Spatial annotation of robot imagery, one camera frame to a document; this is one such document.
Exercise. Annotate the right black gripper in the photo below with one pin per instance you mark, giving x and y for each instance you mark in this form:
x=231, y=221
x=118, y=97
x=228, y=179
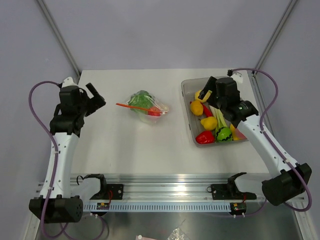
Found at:
x=211, y=85

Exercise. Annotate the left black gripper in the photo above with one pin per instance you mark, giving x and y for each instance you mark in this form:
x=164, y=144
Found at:
x=97, y=98

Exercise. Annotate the toy yellow potato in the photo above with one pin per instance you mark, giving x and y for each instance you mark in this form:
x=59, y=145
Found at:
x=196, y=108

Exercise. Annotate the toy napa cabbage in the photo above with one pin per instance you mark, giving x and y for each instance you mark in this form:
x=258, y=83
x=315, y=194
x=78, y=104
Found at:
x=141, y=99

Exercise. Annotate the clear zip top bag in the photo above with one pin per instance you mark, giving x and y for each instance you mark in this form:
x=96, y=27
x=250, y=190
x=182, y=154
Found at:
x=142, y=113

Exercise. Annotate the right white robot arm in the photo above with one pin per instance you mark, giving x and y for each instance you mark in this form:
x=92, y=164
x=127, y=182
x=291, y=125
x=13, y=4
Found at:
x=288, y=178

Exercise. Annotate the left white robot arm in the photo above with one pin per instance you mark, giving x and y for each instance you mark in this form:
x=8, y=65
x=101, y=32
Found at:
x=55, y=203

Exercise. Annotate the grey plastic food bin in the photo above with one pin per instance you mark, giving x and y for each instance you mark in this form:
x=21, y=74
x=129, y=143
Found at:
x=188, y=89

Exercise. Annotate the toy yellow lemon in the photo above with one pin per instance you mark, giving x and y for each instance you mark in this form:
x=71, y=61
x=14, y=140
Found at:
x=197, y=95

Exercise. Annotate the toy red chili pepper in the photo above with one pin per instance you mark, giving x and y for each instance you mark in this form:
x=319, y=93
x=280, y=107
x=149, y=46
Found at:
x=206, y=111

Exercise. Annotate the toy yellow pear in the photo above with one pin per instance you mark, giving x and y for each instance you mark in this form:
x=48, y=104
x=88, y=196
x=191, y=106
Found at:
x=209, y=123

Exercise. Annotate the toy green onion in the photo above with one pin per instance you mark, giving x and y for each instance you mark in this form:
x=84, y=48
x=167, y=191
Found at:
x=221, y=122

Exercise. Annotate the toy green watermelon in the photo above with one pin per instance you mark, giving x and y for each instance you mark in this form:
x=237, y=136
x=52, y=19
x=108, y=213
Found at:
x=223, y=134

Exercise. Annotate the toy red bell pepper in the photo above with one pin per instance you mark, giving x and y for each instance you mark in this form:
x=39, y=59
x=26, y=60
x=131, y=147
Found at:
x=205, y=137

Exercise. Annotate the crumpled clear plastic wrap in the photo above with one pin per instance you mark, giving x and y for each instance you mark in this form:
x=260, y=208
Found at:
x=178, y=234

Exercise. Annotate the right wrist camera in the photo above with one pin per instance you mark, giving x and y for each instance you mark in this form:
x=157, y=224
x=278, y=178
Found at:
x=236, y=76

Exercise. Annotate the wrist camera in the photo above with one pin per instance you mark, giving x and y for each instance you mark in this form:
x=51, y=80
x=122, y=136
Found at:
x=236, y=76
x=67, y=82

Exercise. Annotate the left aluminium frame post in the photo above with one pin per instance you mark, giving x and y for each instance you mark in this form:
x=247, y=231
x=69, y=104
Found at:
x=59, y=37

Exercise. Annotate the aluminium frame post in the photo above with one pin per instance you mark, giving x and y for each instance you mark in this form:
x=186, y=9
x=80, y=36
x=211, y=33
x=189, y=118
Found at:
x=59, y=37
x=276, y=32

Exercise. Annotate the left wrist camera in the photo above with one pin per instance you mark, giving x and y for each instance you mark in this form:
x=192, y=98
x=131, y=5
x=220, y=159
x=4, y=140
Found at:
x=67, y=82

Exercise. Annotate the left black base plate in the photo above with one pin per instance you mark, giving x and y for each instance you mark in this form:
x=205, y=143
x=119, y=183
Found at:
x=110, y=191

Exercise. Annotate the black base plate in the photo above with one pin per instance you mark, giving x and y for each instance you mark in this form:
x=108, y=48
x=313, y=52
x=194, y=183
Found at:
x=110, y=191
x=225, y=192

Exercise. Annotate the right aluminium frame post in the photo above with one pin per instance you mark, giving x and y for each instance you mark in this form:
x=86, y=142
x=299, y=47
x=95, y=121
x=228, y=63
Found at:
x=276, y=32

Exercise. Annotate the aluminium mounting rail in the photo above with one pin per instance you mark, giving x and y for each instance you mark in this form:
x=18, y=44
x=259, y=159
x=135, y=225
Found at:
x=151, y=188

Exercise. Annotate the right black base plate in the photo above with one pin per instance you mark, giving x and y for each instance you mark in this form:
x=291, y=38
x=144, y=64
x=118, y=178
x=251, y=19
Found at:
x=225, y=192

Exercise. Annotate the white slotted cable duct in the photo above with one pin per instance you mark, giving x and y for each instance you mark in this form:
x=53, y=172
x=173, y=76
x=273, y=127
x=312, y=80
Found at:
x=155, y=207

